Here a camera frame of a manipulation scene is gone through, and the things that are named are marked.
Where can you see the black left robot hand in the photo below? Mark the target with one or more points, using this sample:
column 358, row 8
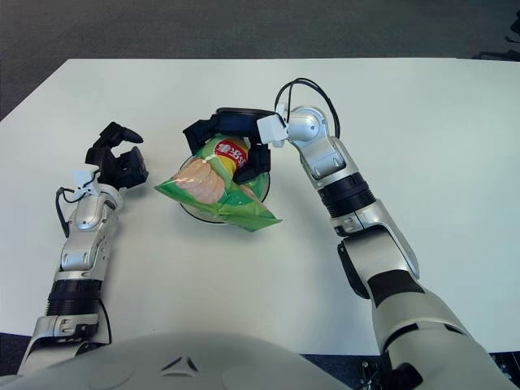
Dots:
column 130, row 166

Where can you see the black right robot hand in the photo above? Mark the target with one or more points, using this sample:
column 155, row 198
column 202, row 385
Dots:
column 235, row 122

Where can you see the green potato chip bag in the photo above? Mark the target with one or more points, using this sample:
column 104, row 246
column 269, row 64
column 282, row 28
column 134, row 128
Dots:
column 203, row 187

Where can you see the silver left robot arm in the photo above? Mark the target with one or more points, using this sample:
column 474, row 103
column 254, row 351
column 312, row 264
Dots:
column 81, row 239

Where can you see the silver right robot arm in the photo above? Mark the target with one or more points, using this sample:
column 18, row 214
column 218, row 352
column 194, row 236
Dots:
column 365, row 243

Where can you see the white plate with black rim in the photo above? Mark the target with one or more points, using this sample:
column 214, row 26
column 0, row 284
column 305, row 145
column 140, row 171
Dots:
column 264, row 187

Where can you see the grey robot torso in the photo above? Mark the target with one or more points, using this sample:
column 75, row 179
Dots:
column 174, row 361

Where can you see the black chair base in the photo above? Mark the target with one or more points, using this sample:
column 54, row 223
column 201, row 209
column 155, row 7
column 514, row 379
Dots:
column 497, row 53

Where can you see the black metal bracket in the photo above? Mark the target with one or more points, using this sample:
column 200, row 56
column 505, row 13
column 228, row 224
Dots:
column 369, row 375

